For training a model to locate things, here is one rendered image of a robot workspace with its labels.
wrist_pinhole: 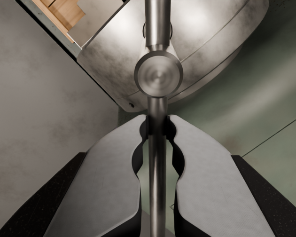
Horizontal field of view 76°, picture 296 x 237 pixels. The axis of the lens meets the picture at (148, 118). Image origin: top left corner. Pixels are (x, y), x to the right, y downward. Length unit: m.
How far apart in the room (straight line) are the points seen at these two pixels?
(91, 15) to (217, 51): 0.22
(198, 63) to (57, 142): 1.61
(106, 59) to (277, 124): 0.25
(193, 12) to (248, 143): 0.19
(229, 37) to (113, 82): 0.16
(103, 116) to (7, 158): 0.89
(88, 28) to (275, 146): 0.35
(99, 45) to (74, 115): 1.39
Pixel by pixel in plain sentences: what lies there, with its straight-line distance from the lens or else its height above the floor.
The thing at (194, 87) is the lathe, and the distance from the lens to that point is 0.31.
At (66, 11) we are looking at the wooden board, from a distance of 0.60.
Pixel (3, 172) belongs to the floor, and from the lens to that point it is 2.12.
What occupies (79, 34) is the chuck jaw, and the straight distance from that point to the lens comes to 0.37.
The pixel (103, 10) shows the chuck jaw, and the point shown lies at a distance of 0.37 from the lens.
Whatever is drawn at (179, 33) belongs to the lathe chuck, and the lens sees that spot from 0.24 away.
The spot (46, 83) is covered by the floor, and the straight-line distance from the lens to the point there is 1.61.
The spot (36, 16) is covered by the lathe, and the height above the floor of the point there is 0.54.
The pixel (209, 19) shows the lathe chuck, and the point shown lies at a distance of 0.25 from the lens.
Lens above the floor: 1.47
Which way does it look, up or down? 66 degrees down
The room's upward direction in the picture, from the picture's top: 163 degrees clockwise
